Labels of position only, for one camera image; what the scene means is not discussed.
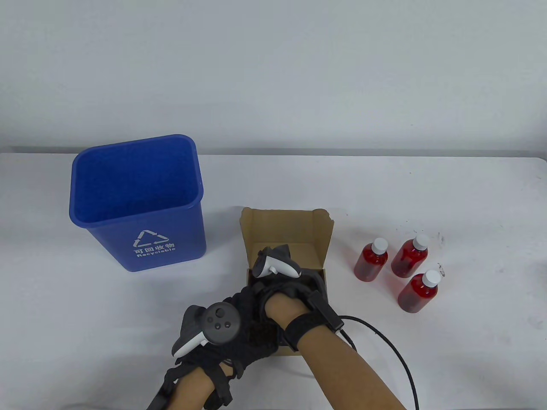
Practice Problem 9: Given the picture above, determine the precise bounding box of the person's left hand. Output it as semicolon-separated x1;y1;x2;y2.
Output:
171;286;282;378

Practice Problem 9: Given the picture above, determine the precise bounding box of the person's right hand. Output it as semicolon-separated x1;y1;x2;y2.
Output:
250;273;329;319

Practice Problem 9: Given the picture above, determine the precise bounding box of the brown cardboard box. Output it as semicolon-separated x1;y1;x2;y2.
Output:
239;207;335;357

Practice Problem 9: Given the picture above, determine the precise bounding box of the red liquid bottle white cap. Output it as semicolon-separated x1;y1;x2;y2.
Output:
391;234;429;278
397;270;441;314
354;238;388;281

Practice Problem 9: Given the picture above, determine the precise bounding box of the person's left forearm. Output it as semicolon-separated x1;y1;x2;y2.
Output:
171;365;216;410

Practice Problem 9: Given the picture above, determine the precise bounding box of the person's right forearm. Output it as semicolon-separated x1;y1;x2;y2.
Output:
265;295;406;410

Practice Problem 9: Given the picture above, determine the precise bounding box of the black right wrist box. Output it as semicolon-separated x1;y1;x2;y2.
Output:
306;295;344;334

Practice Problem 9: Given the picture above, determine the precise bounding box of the black wrist box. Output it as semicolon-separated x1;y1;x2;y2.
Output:
147;376;171;410
306;295;344;334

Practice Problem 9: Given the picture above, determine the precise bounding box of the black left wrist box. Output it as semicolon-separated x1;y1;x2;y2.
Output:
147;376;171;410

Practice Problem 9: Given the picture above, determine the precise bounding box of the grey right hand controller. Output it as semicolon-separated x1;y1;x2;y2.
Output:
252;244;302;279

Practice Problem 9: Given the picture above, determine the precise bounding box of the grey hand controller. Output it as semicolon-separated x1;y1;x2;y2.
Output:
252;244;302;279
172;302;241;357

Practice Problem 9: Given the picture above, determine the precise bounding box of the grey left hand controller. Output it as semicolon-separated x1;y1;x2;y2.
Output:
172;302;241;357

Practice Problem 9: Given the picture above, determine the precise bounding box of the blue plastic recycling bin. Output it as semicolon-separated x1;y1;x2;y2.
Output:
69;134;207;272

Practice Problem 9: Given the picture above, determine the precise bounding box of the black right wrist strap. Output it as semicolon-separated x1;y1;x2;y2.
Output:
284;314;327;353

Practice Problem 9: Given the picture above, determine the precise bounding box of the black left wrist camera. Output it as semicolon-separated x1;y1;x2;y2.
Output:
205;367;233;408

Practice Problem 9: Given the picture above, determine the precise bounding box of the black cable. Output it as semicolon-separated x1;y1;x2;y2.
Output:
340;316;419;410

